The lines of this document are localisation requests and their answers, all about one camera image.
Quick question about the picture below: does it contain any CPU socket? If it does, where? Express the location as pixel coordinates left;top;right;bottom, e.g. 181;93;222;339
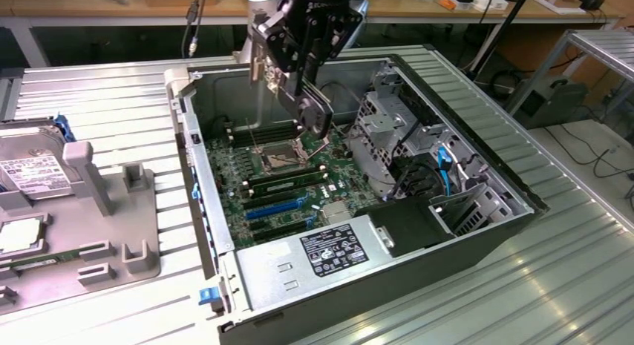
257;140;309;175

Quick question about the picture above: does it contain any silver power supply unit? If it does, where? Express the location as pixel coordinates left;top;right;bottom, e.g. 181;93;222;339
235;213;398;312

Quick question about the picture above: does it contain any black open PC case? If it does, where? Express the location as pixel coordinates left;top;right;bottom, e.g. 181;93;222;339
163;53;552;333

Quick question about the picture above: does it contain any blue expansion slot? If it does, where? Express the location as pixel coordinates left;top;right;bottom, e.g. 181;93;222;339
245;200;306;220

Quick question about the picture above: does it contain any white flat box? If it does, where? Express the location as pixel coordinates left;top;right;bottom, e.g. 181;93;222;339
534;0;589;15

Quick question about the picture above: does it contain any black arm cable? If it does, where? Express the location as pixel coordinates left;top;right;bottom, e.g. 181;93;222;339
182;0;209;59

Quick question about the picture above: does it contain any silver CPU chip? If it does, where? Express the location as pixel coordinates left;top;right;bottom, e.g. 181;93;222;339
0;221;42;255

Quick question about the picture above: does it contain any silver disk bay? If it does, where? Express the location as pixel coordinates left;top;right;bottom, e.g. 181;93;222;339
429;181;526;237

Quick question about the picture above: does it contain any white and black box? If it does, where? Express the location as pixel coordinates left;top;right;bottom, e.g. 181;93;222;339
448;0;509;11

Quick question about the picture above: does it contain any silver chipset heat sink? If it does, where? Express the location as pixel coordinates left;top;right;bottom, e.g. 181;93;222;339
321;202;355;222

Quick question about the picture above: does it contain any black looped wire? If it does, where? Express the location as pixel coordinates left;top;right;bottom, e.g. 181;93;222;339
321;81;363;119

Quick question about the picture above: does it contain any grey parts rack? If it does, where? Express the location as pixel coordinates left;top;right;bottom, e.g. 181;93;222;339
0;116;163;305

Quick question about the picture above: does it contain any dark grey floor box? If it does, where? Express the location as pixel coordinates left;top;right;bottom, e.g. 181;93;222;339
517;79;589;129

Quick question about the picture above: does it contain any thin black table cable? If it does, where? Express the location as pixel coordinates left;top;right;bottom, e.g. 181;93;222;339
560;124;634;183

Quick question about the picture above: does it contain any silver drive cage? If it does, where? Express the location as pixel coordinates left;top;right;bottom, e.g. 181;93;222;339
346;91;450;197

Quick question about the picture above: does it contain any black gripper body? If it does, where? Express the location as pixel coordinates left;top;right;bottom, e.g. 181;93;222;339
278;0;359;19

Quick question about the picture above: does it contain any metal socket cover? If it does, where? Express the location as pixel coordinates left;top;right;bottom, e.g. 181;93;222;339
294;134;338;162

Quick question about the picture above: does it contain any dark installed RAM stick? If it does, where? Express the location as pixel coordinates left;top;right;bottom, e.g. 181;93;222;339
250;170;326;196

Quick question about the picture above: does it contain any wooden desk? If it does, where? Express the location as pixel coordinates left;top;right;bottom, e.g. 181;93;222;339
0;0;625;27

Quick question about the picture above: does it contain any black empty RAM slot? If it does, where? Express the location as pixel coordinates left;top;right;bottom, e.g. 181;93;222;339
231;129;299;148
229;122;302;141

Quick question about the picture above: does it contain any silver hard disk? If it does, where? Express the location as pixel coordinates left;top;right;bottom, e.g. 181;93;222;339
0;124;75;201

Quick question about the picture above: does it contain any green RAM stick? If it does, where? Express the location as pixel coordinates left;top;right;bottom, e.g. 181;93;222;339
0;248;83;272

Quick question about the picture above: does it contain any green motherboard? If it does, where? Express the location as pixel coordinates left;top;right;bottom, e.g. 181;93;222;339
206;120;371;249

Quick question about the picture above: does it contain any blue data wire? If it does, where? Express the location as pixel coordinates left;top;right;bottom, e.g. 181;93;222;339
435;146;456;197

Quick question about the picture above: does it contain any blue hard disk bracket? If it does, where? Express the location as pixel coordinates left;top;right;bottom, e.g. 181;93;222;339
52;114;75;144

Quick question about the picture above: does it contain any thin metal locking lever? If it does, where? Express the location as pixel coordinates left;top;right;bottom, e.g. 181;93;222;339
246;117;259;153

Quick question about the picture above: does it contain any black tripod pole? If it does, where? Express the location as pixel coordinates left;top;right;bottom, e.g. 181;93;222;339
468;0;537;73

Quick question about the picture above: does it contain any metal slat frame table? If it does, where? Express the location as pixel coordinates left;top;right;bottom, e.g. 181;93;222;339
508;27;634;116

